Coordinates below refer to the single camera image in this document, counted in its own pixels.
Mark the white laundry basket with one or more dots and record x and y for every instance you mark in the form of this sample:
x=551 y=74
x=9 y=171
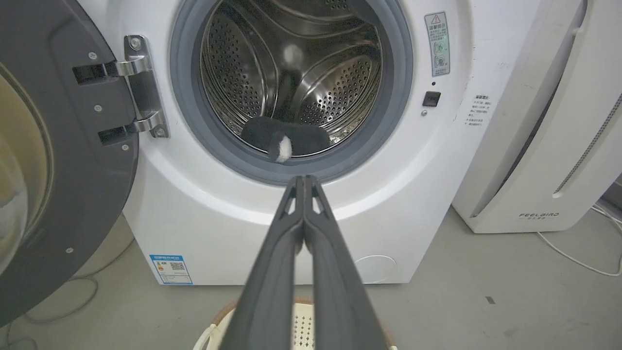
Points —
x=303 y=330

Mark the dark grey washing machine door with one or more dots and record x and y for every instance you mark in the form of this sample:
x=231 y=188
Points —
x=63 y=146

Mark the white front-load washing machine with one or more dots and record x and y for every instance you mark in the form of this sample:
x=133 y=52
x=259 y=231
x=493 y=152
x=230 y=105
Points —
x=418 y=160

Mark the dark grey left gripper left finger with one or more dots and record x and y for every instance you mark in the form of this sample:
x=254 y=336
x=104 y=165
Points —
x=272 y=287

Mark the grey warning label sticker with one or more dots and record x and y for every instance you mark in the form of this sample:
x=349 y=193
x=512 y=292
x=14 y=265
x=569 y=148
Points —
x=437 y=43

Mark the chrome door hinge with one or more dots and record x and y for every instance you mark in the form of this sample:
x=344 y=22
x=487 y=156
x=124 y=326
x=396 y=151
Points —
x=142 y=87

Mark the blue energy label sticker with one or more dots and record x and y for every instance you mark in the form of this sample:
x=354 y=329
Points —
x=170 y=269

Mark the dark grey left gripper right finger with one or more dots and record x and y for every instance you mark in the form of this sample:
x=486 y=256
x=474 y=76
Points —
x=340 y=291

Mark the white air purifier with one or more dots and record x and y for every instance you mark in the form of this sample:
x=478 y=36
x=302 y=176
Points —
x=544 y=126

